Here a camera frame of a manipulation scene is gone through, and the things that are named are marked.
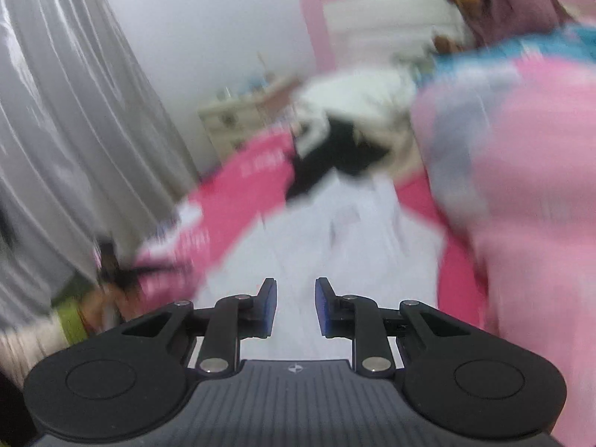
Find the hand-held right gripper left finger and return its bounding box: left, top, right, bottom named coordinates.
left=121, top=277, right=279, bottom=377

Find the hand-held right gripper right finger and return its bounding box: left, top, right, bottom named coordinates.
left=315, top=277, right=471, bottom=378

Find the white button shirt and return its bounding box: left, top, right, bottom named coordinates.
left=196, top=174, right=445, bottom=361

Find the pink floral bedsheet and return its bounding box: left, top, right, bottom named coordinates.
left=135, top=126, right=494, bottom=331

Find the black garment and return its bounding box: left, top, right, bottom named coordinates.
left=284, top=116, right=389, bottom=203

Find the cream nightstand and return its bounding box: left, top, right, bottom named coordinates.
left=198, top=74, right=313, bottom=159

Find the green cloth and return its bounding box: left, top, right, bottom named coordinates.
left=49, top=298, right=91, bottom=343

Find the beige fleece cloth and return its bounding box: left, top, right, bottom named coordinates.
left=0, top=321, right=66, bottom=383

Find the grey curtain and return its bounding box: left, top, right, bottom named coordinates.
left=0, top=0, right=201, bottom=331

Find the pink and white headboard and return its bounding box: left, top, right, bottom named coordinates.
left=300, top=0, right=466, bottom=75

